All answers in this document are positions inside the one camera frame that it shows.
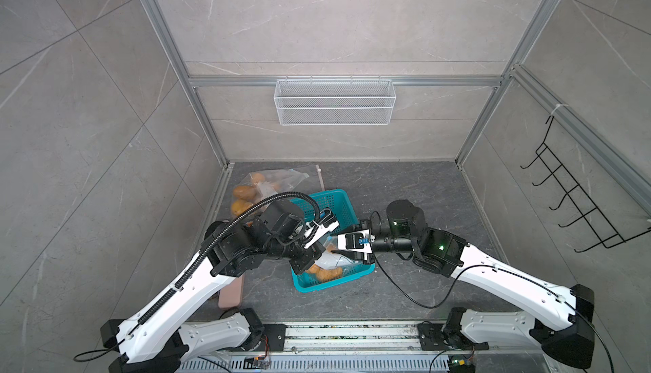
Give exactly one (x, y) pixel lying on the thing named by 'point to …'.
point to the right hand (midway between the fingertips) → (337, 237)
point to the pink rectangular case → (230, 296)
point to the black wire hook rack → (592, 215)
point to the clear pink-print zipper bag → (320, 178)
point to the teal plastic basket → (342, 205)
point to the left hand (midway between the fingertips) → (325, 245)
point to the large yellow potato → (322, 274)
